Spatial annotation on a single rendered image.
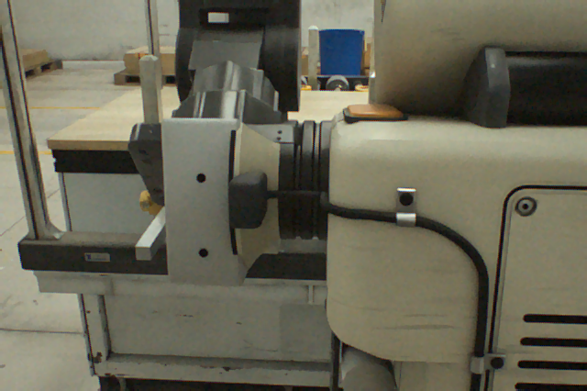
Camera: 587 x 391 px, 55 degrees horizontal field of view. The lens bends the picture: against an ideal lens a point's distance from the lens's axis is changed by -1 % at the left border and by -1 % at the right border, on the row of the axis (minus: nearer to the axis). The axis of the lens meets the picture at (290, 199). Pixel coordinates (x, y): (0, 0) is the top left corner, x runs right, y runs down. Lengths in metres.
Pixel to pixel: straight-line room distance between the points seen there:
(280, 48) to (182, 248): 0.19
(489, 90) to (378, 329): 0.14
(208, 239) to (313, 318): 1.40
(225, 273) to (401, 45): 0.18
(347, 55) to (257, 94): 6.26
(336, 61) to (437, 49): 6.37
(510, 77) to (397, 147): 0.07
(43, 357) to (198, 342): 0.70
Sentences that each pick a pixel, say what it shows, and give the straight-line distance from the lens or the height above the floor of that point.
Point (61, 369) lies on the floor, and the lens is 2.26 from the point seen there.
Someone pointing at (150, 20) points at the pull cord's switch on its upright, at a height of 1.14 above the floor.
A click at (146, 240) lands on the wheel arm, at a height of 0.82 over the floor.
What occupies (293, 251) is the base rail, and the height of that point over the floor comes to 0.70.
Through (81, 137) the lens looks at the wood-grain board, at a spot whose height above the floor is 0.90.
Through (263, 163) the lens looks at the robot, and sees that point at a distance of 0.36.
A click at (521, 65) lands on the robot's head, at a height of 1.27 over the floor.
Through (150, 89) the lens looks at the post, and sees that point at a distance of 1.30.
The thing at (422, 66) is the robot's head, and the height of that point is 1.26.
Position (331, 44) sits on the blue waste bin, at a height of 0.57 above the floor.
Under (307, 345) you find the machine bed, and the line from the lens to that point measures 1.82.
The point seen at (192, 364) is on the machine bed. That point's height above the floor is 0.16.
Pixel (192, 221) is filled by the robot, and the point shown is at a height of 1.16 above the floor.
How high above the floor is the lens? 1.31
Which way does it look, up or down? 22 degrees down
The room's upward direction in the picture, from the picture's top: straight up
